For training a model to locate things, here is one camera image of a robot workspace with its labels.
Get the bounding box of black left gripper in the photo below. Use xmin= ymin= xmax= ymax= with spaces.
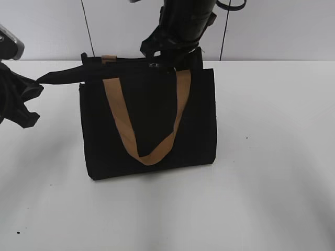
xmin=1 ymin=63 xmax=104 ymax=129

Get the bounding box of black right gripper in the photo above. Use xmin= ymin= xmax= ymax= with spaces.
xmin=140 ymin=0 xmax=216 ymax=76

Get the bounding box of metal zipper pull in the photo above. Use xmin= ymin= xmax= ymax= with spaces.
xmin=148 ymin=62 xmax=161 ymax=69

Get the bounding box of black canvas tote bag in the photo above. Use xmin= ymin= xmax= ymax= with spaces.
xmin=79 ymin=48 xmax=217 ymax=180

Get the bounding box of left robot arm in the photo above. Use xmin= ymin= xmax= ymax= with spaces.
xmin=1 ymin=25 xmax=106 ymax=128

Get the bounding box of tan front bag handle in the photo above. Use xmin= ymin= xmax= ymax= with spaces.
xmin=103 ymin=71 xmax=191 ymax=166

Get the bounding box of tan bag handle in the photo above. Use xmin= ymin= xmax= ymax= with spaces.
xmin=103 ymin=71 xmax=191 ymax=166
xmin=101 ymin=55 xmax=117 ymax=64

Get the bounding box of tan rear bag handle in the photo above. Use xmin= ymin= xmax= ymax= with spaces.
xmin=101 ymin=55 xmax=117 ymax=64

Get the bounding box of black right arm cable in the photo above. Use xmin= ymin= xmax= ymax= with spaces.
xmin=214 ymin=0 xmax=248 ymax=13

